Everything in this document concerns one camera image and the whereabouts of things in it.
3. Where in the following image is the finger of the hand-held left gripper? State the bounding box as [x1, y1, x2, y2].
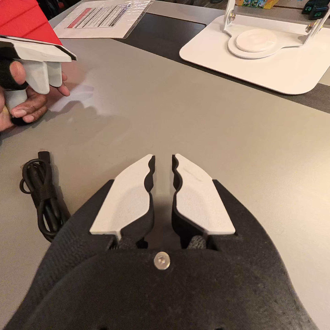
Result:
[14, 44, 70, 95]
[0, 36, 77, 87]

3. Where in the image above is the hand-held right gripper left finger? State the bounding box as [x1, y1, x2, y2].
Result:
[90, 154, 156, 243]

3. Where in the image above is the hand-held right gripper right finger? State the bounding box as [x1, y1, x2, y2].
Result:
[171, 153, 235, 243]

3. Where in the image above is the red plastic bin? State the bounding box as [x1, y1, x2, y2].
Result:
[0, 0, 63, 47]

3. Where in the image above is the black usb-c cable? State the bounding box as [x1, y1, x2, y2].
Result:
[19, 149, 71, 243]

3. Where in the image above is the person's left hand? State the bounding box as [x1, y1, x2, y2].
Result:
[0, 62, 70, 132]

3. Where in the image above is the laminated instruction sheet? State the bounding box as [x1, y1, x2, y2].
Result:
[53, 0, 155, 39]

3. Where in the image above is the white stand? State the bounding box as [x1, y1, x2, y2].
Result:
[179, 0, 327, 95]

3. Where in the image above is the colourful toy brick box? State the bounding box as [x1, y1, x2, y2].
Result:
[236, 0, 280, 10]

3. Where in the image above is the black device with green marks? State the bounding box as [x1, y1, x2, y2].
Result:
[302, 0, 330, 20]

